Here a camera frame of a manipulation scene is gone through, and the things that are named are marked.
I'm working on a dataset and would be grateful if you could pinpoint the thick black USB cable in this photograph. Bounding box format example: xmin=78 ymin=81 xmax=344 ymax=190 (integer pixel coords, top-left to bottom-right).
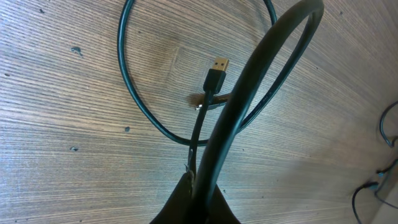
xmin=116 ymin=0 xmax=326 ymax=224

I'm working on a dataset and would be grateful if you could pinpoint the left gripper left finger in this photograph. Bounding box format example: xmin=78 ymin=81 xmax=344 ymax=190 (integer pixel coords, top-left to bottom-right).
xmin=150 ymin=171 xmax=195 ymax=224

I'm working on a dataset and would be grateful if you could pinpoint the thin black USB cable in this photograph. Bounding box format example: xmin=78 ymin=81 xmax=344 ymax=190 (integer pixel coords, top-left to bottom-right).
xmin=351 ymin=101 xmax=398 ymax=224

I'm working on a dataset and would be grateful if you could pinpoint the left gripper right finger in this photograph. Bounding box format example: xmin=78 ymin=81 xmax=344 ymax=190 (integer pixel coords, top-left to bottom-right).
xmin=208 ymin=185 xmax=240 ymax=224

